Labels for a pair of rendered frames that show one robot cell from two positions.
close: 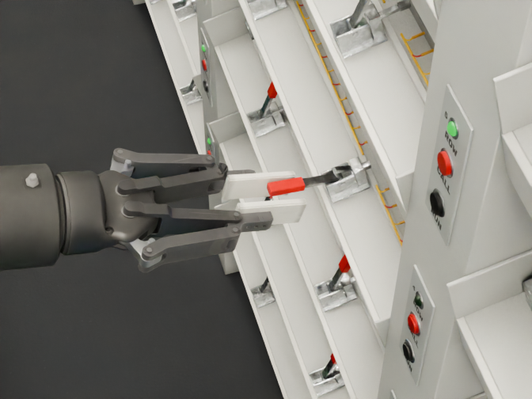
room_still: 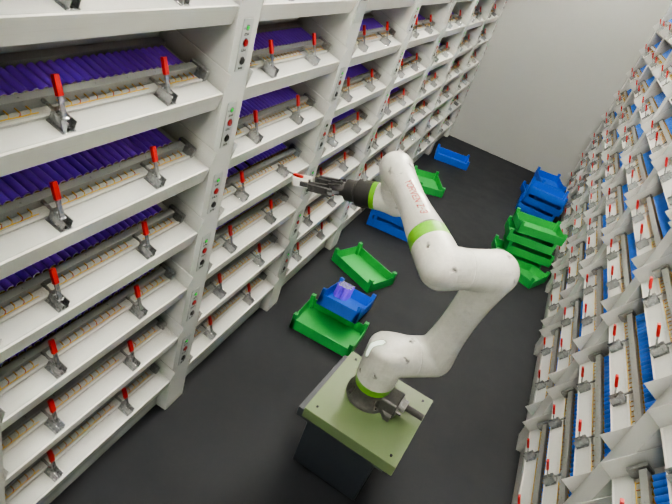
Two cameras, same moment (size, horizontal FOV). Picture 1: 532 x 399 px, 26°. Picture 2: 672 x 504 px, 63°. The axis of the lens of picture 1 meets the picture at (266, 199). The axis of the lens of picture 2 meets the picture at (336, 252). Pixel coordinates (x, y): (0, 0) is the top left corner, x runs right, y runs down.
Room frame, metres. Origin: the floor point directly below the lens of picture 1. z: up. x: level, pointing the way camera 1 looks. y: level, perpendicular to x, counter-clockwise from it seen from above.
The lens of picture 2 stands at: (2.06, 1.06, 1.61)
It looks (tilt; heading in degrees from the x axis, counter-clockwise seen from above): 32 degrees down; 211
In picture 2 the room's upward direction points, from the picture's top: 20 degrees clockwise
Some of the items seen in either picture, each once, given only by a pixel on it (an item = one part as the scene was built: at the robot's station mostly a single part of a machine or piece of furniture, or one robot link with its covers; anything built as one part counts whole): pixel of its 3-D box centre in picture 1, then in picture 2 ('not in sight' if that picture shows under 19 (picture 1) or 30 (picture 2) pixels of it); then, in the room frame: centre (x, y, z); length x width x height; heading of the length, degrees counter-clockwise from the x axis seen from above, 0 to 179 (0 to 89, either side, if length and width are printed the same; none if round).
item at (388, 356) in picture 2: not in sight; (386, 362); (0.80, 0.61, 0.48); 0.16 x 0.13 x 0.19; 146
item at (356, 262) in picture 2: not in sight; (364, 266); (-0.17, -0.08, 0.04); 0.30 x 0.20 x 0.08; 82
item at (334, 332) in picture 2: not in sight; (330, 324); (0.36, 0.13, 0.04); 0.30 x 0.20 x 0.08; 107
